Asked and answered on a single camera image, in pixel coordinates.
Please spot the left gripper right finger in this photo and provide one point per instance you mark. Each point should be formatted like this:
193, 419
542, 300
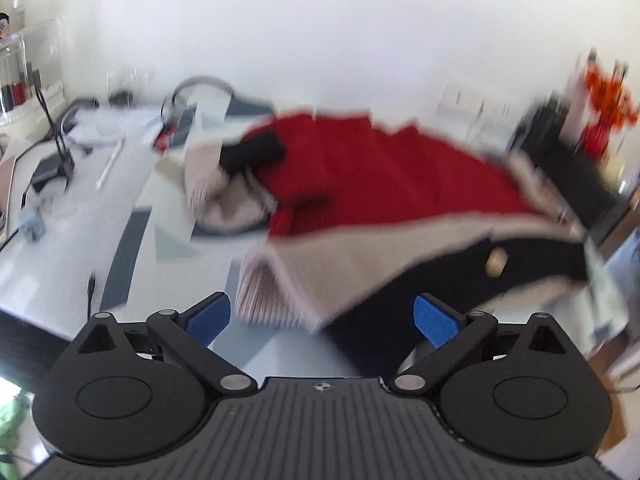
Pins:
454, 336

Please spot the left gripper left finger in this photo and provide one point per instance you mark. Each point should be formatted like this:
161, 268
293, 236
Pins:
185, 337

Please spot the red beige knit cardigan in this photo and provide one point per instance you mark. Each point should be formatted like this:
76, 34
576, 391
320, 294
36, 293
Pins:
352, 207

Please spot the geometric pattern desk mat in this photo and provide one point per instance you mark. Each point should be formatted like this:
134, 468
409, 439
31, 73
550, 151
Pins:
133, 248

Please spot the black printer box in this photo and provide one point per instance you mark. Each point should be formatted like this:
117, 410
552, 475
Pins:
577, 178

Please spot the white pen stick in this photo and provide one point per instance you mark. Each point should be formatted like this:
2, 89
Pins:
110, 163

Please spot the black charger adapter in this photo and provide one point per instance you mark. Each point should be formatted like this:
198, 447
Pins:
51, 168

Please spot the black thermos bottle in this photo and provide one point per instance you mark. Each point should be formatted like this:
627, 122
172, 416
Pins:
540, 127

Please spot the red vase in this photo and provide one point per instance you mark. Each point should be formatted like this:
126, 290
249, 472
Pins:
593, 141

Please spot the clear plastic bag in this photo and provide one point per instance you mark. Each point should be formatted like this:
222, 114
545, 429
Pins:
126, 86

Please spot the orange artificial flowers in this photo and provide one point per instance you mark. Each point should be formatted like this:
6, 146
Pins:
608, 96

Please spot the white wall socket panel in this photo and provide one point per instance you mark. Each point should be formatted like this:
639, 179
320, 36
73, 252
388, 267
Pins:
469, 102

